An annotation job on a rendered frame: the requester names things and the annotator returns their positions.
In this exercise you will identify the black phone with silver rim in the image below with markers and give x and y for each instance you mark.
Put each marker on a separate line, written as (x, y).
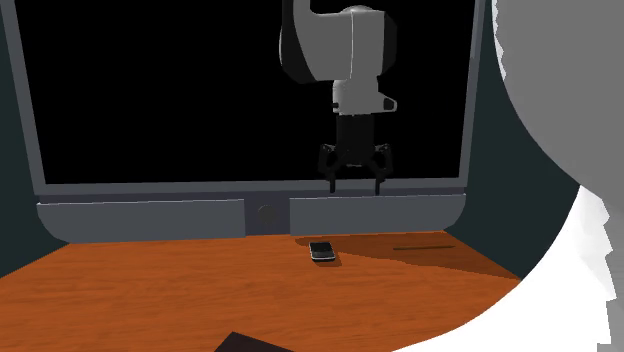
(322, 251)

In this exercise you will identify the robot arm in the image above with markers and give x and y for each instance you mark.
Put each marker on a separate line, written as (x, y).
(351, 44)

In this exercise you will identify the thin dark pen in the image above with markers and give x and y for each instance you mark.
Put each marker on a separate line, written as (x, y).
(424, 247)

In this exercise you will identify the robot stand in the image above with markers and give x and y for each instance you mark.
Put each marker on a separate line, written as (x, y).
(253, 344)

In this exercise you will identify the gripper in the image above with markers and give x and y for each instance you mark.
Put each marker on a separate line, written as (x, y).
(355, 139)

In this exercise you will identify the large grey-framed black screen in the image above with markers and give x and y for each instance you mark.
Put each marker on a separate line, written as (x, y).
(146, 219)

